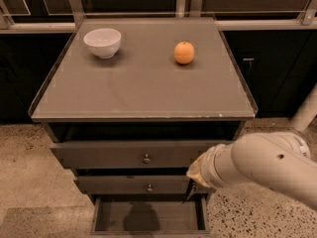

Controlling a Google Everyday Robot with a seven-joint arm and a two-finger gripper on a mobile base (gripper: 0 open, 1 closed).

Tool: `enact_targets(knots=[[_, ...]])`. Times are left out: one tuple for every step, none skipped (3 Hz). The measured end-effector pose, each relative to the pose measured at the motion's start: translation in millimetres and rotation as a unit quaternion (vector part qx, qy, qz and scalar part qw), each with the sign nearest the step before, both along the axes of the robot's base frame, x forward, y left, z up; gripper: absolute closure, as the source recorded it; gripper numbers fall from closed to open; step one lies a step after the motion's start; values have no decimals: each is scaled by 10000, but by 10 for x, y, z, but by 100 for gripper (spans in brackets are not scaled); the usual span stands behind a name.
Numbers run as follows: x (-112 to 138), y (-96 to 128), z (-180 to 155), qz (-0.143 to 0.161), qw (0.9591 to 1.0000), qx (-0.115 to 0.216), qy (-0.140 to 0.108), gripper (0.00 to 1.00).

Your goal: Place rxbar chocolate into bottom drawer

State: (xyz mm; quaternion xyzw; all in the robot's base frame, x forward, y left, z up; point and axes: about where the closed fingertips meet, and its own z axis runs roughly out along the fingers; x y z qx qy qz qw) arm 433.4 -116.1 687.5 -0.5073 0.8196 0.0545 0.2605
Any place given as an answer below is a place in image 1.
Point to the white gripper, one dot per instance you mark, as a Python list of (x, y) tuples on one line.
[(209, 168)]

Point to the black rxbar chocolate wrapper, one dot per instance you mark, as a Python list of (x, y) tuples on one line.
[(192, 187)]

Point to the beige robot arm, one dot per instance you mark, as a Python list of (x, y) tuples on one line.
[(279, 161)]

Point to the grey bottom drawer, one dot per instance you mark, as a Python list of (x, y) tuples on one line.
[(150, 216)]

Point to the grey drawer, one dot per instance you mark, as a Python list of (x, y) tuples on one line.
[(130, 154), (150, 216), (135, 185)]

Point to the grey top drawer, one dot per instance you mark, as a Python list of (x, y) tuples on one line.
[(130, 154)]

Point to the grey middle drawer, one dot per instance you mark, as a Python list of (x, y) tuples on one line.
[(135, 185)]

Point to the grey drawer cabinet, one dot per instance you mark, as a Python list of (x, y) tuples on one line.
[(142, 93)]

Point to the orange fruit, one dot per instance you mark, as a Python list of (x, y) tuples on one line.
[(184, 53)]

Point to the white ceramic bowl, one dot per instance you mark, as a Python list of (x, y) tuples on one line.
[(104, 42)]

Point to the white post base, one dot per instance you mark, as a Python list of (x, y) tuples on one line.
[(306, 112)]

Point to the metal railing frame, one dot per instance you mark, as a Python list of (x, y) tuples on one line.
[(66, 16)]

